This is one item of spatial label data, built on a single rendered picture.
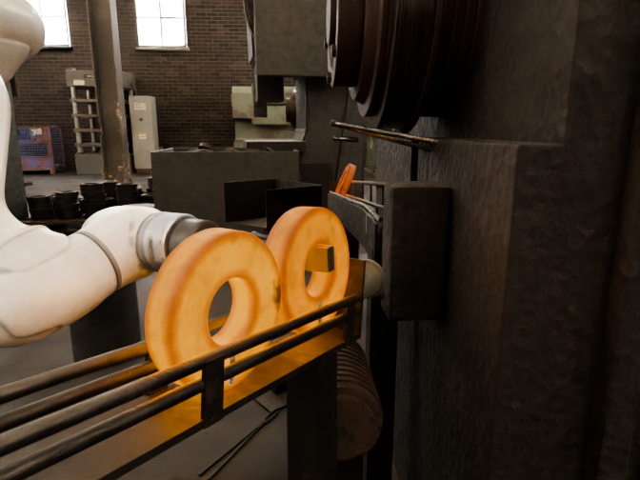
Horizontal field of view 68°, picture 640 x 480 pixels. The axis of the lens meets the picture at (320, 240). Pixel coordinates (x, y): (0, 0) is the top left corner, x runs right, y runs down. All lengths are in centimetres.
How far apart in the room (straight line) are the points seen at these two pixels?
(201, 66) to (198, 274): 1091
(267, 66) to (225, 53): 764
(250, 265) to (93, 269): 29
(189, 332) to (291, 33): 334
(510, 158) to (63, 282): 58
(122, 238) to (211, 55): 1061
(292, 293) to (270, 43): 319
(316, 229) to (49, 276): 34
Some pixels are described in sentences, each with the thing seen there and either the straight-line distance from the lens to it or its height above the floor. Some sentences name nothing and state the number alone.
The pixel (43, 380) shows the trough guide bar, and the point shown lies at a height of 71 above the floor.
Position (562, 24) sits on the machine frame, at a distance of 68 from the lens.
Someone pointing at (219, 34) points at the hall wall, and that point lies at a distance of 1132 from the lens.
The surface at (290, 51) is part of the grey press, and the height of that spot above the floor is 143.
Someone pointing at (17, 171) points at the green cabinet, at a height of 54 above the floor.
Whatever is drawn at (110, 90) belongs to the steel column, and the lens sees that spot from 801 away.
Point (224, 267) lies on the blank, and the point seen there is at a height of 77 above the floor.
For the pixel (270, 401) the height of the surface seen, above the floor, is 1.
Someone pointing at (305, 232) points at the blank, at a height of 77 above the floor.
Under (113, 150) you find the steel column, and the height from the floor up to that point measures 57.
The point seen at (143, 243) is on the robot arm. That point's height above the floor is 73.
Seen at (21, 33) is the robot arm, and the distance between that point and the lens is 117.
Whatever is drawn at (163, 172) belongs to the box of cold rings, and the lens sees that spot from 348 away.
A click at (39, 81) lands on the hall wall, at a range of 1232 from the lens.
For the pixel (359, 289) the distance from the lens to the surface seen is 65.
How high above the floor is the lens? 89
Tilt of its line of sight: 13 degrees down
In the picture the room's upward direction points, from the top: straight up
